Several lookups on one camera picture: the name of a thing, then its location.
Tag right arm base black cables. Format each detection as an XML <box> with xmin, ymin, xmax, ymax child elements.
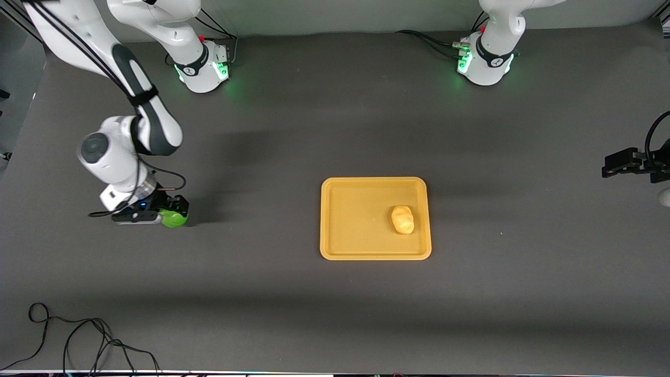
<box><xmin>165</xmin><ymin>10</ymin><xmax>239</xmax><ymax>68</ymax></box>

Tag dark grey table mat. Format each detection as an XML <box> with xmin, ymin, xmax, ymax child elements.
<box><xmin>0</xmin><ymin>20</ymin><xmax>670</xmax><ymax>373</ymax></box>

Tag right arm wrist black cable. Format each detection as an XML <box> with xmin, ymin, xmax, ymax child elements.
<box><xmin>22</xmin><ymin>0</ymin><xmax>187</xmax><ymax>218</ymax></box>

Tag yellow potato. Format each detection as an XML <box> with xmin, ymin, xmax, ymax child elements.
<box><xmin>390</xmin><ymin>205</ymin><xmax>415</xmax><ymax>235</ymax></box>

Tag yellow plastic tray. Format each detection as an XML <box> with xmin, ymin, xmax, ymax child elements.
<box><xmin>319</xmin><ymin>176</ymin><xmax>432</xmax><ymax>261</ymax></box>

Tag loose thin black cable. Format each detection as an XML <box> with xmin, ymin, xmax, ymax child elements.
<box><xmin>0</xmin><ymin>302</ymin><xmax>161</xmax><ymax>375</ymax></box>

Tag arm base black cables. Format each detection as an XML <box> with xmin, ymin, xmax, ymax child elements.
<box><xmin>165</xmin><ymin>10</ymin><xmax>239</xmax><ymax>68</ymax></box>
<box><xmin>395</xmin><ymin>10</ymin><xmax>490</xmax><ymax>59</ymax></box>

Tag left arm wrist black cable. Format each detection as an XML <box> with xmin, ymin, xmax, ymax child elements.
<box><xmin>644</xmin><ymin>110</ymin><xmax>670</xmax><ymax>159</ymax></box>

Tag green apple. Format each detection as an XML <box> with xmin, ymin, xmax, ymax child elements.
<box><xmin>160</xmin><ymin>208</ymin><xmax>188</xmax><ymax>228</ymax></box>

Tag left arm base black cables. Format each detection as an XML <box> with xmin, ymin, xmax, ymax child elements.
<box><xmin>395</xmin><ymin>10</ymin><xmax>490</xmax><ymax>59</ymax></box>

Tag arm wrist black cable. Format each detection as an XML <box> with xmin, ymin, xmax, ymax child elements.
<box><xmin>644</xmin><ymin>110</ymin><xmax>670</xmax><ymax>159</ymax></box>
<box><xmin>22</xmin><ymin>0</ymin><xmax>187</xmax><ymax>218</ymax></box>

